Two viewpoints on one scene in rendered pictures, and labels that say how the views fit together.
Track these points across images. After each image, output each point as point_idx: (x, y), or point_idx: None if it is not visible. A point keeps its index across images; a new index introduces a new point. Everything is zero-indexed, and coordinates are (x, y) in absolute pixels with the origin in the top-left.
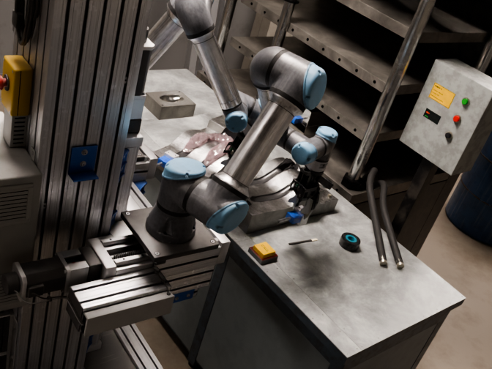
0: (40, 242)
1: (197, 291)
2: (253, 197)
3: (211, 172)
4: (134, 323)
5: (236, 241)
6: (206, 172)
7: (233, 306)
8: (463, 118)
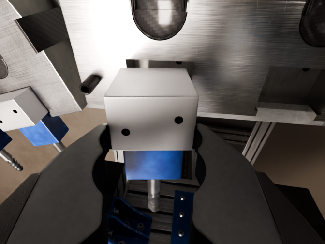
0: None
1: (312, 198)
2: (312, 1)
3: (9, 24)
4: None
5: (322, 121)
6: (15, 51)
7: None
8: None
